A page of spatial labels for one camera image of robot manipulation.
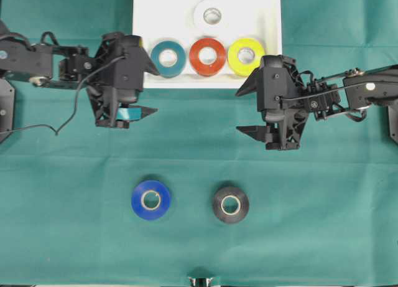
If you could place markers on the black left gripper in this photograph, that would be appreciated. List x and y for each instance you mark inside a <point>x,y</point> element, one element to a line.
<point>113,107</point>

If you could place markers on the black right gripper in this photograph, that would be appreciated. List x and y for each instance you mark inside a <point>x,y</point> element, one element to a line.
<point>284,126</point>

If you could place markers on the green tape roll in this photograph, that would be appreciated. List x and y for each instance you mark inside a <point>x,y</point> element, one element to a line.
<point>169,57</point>

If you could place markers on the yellow tape roll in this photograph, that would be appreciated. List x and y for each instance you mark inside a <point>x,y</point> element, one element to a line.
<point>238,67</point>

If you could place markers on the red tape roll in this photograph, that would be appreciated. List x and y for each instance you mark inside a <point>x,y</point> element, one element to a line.
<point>213,68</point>

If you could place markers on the white tape roll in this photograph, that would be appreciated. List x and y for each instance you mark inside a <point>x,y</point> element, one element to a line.
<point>210,16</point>

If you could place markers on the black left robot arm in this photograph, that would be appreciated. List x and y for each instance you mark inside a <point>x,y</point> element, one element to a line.
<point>46,64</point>

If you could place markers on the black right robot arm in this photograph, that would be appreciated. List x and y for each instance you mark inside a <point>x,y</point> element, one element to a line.
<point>349,93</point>

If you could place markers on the white plastic case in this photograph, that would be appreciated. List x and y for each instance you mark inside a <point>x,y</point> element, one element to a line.
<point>159,20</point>

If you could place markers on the black tape roll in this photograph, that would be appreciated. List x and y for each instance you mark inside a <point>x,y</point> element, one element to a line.
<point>239,196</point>

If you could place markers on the blue tape roll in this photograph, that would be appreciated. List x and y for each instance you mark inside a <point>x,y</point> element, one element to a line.
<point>151,200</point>

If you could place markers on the green table cloth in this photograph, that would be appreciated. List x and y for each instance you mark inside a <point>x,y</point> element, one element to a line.
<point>325,214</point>

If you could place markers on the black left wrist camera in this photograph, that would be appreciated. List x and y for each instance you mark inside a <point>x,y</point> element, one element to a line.
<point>126,73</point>

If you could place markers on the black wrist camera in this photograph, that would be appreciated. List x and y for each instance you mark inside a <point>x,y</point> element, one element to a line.
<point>126,73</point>
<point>268,82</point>

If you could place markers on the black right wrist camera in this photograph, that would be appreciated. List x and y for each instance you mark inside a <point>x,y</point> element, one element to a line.
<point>268,82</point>

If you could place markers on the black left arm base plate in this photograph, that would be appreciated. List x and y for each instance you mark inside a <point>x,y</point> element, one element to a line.
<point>7,102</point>

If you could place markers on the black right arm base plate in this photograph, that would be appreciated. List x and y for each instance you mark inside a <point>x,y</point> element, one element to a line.
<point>393,122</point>

